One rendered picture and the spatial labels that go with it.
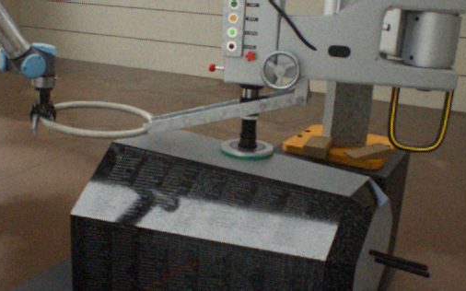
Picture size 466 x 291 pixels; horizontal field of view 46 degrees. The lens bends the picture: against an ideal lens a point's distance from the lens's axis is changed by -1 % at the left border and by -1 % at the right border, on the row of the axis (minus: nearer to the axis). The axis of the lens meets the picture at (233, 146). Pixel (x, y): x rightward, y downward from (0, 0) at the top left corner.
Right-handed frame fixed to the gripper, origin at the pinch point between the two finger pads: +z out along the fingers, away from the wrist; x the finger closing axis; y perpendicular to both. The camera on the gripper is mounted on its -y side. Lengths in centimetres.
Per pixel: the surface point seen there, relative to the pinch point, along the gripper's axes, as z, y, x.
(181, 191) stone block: 9, 46, 48
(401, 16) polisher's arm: -64, 54, 126
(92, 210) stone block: 22.8, 29.8, 17.1
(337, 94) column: -21, 8, 134
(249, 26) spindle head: -54, 40, 70
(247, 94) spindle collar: -27, 34, 75
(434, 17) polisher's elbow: -66, 71, 127
